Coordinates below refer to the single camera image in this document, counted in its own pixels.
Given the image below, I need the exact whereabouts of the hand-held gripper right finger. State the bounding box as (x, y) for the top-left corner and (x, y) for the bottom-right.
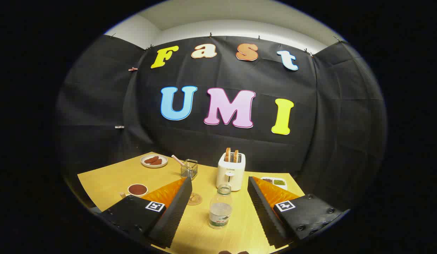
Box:
(247, 176), (343, 249)

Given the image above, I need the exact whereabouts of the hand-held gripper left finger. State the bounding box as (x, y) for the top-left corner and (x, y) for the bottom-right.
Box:
(98, 176), (193, 248)

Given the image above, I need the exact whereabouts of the round wooden coaster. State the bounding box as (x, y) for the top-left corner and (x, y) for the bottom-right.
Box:
(186, 192), (202, 206)

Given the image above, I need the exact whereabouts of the clear plastic juice bottle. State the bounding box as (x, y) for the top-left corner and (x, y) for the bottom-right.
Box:
(208, 183), (233, 230)

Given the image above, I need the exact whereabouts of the cream cup with wooden handle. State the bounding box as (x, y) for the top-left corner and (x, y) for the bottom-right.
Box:
(120, 183), (149, 199)

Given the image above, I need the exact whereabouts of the wooden table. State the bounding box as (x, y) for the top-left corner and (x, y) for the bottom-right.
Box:
(77, 152), (306, 254)

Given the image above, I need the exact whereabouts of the white divided dish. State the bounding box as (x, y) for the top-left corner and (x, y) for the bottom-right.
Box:
(260, 176), (288, 191)

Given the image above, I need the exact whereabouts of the white toaster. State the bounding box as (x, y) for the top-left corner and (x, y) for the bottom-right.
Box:
(216, 152), (246, 192)

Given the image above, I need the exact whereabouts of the white round plate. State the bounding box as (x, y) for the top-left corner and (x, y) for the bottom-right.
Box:
(140, 154), (168, 168)

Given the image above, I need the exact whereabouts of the black backdrop cloth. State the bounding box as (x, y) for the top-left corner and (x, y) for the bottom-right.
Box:
(56, 34), (387, 212)

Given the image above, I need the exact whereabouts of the wire mesh basket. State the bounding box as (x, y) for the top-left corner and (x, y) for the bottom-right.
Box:
(180, 159), (199, 180)

